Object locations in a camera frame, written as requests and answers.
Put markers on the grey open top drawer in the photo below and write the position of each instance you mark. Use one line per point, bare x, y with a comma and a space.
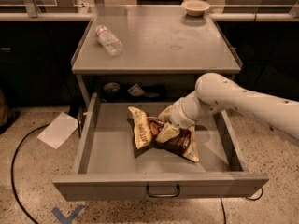
109, 167

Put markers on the clear plastic water bottle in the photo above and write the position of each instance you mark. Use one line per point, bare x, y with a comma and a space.
111, 44

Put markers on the white paper sheet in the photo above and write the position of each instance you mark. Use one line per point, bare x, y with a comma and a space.
59, 130

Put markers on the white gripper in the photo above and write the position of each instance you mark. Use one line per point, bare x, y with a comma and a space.
177, 117

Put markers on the round grey object in cabinet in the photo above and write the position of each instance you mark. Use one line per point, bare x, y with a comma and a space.
111, 88

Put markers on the white tag in cabinet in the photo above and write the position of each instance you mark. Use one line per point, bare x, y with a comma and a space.
136, 91

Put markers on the white bowl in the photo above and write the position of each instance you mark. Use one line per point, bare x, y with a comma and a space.
195, 8

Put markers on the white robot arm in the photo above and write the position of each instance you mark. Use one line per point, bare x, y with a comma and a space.
214, 93

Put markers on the black drawer handle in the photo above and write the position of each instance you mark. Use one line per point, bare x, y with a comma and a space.
163, 192

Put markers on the grey metal counter cabinet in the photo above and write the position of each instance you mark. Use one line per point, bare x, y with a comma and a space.
156, 40

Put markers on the brown chip bag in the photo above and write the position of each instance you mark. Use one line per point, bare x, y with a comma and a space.
146, 129

